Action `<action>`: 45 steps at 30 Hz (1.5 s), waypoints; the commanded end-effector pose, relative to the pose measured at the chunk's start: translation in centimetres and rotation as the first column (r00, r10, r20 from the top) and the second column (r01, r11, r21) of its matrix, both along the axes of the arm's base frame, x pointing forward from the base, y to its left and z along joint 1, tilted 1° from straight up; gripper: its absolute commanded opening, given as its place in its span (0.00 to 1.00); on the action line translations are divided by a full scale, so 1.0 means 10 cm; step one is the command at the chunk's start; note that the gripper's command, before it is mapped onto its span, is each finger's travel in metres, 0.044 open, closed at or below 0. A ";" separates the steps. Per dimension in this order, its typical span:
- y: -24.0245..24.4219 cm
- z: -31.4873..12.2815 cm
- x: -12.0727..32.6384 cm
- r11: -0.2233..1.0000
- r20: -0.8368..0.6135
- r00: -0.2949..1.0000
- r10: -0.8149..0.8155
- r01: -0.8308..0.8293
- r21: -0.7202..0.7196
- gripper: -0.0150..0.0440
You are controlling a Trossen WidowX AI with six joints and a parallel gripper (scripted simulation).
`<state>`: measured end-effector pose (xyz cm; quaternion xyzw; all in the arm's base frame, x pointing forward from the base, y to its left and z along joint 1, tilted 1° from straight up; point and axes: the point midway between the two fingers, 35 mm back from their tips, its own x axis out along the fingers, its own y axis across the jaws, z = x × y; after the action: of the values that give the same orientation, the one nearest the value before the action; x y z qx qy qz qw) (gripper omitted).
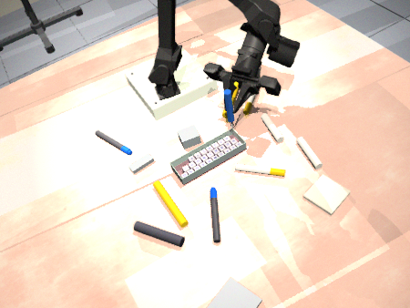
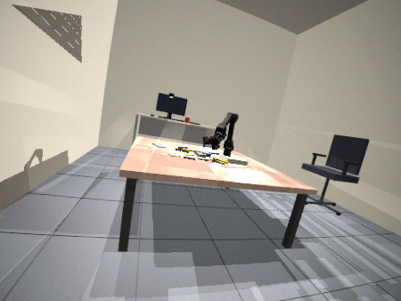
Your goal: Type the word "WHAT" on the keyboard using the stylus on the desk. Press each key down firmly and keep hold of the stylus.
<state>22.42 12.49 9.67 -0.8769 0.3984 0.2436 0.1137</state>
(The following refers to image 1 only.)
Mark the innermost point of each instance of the grey and blue marker pen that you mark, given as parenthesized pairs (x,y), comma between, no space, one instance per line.
(215,214)
(113,142)

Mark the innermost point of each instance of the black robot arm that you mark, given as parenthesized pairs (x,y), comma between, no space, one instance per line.
(262,27)

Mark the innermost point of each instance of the blue stylus with grey tip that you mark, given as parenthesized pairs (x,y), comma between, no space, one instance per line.
(229,106)

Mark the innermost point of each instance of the dark grey cylinder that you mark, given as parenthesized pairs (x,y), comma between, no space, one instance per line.
(159,234)

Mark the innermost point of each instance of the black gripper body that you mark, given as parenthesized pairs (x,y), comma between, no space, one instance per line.
(246,66)

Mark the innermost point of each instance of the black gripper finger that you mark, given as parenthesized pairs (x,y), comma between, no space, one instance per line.
(247,90)
(227,84)

